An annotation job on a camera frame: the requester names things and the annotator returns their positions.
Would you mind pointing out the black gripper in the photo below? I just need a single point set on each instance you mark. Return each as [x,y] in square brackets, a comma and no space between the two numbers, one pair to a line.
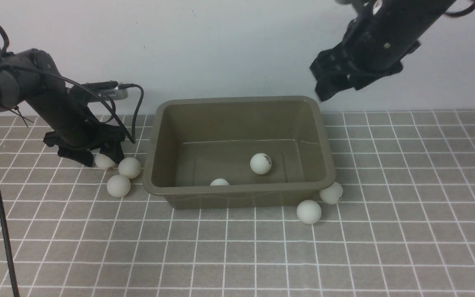
[74,140]
[356,64]

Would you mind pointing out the white table-tennis ball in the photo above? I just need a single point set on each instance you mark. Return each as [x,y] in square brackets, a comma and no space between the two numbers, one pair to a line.
[103,162]
[219,182]
[332,195]
[118,186]
[260,163]
[129,168]
[309,212]

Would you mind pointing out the olive green plastic bin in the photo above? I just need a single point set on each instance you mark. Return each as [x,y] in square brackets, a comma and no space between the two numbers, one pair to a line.
[195,141]

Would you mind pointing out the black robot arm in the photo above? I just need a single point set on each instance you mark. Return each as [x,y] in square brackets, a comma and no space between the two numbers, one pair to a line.
[405,20]
[32,77]

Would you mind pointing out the grey checked tablecloth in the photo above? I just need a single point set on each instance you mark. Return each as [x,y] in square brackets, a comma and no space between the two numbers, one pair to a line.
[404,228]

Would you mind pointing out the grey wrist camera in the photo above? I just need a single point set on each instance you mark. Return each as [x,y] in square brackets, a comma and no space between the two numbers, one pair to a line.
[105,90]

